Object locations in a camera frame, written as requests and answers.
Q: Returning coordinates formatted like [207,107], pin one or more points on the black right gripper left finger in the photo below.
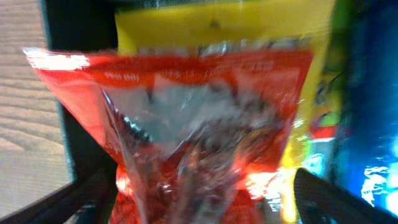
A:
[89,200]

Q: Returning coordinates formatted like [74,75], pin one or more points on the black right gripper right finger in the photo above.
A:
[318,201]

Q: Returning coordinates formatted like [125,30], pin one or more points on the blue Oreo cookie pack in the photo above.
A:
[368,133]

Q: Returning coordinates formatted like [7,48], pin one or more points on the red Hacks candy bag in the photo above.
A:
[193,132]

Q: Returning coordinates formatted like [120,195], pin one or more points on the dark green box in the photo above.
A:
[87,28]

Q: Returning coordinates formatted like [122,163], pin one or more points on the yellow candy bag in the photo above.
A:
[220,27]

